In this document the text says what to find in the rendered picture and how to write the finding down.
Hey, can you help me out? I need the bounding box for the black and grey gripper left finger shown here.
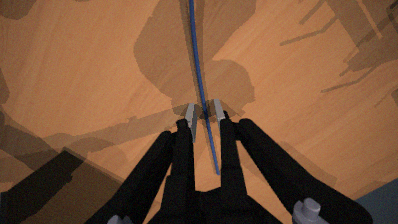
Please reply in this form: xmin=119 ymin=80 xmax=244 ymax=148
xmin=84 ymin=103 xmax=197 ymax=224

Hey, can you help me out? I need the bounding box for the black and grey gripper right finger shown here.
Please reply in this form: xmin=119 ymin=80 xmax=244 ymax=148
xmin=214 ymin=98 xmax=373 ymax=224

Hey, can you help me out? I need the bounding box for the thin blue cable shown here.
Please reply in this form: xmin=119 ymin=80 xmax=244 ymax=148
xmin=189 ymin=0 xmax=220 ymax=175

